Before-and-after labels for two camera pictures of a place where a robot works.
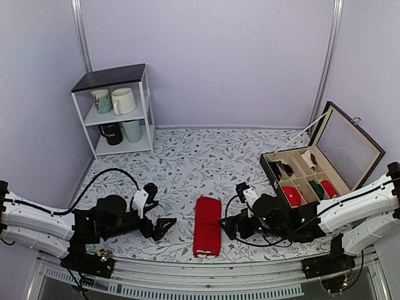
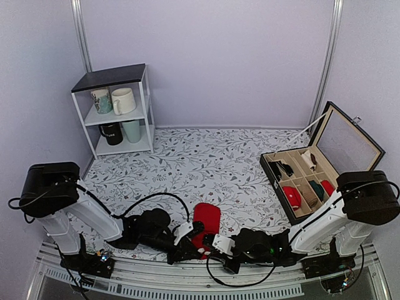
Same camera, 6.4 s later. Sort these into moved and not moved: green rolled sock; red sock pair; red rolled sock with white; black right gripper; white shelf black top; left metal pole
Moved: red sock pair; black right gripper
Not moved: red rolled sock with white; green rolled sock; left metal pole; white shelf black top
